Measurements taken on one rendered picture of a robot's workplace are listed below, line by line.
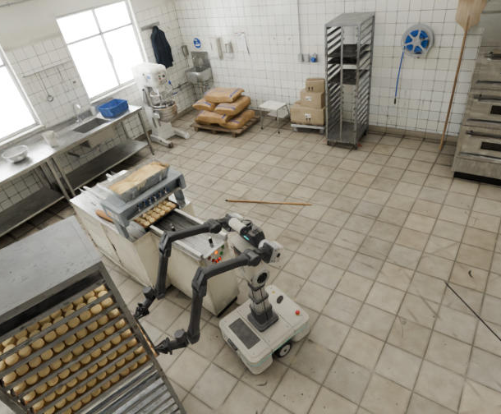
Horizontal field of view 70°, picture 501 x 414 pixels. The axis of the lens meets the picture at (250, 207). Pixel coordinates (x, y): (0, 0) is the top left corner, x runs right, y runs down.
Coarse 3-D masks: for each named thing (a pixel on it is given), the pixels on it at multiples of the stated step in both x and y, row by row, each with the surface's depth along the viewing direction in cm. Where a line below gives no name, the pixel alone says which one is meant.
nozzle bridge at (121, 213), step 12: (168, 180) 334; (180, 180) 342; (144, 192) 323; (156, 192) 335; (168, 192) 342; (180, 192) 360; (108, 204) 316; (120, 204) 314; (132, 204) 311; (156, 204) 333; (108, 216) 326; (120, 216) 304; (132, 216) 319; (120, 228) 323
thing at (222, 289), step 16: (160, 224) 338; (176, 224) 335; (192, 224) 331; (192, 240) 313; (208, 240) 310; (224, 240) 310; (176, 256) 322; (192, 256) 297; (224, 256) 317; (176, 272) 345; (192, 272) 315; (224, 272) 324; (208, 288) 314; (224, 288) 333; (208, 304) 334; (224, 304) 341
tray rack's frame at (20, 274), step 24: (24, 240) 181; (48, 240) 178; (72, 240) 176; (0, 264) 168; (24, 264) 166; (48, 264) 163; (72, 264) 161; (0, 288) 155; (24, 288) 153; (48, 288) 151; (0, 312) 144; (24, 408) 170; (120, 408) 274
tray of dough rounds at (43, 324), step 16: (96, 288) 190; (80, 304) 183; (112, 304) 182; (48, 320) 178; (80, 320) 177; (16, 336) 172; (48, 336) 169; (0, 352) 166; (16, 352) 167; (32, 352) 166; (0, 368) 159
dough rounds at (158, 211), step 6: (162, 204) 350; (168, 204) 349; (174, 204) 348; (150, 210) 344; (156, 210) 343; (162, 210) 342; (168, 210) 342; (144, 216) 338; (150, 216) 337; (156, 216) 335; (138, 222) 336; (144, 222) 332; (150, 222) 332
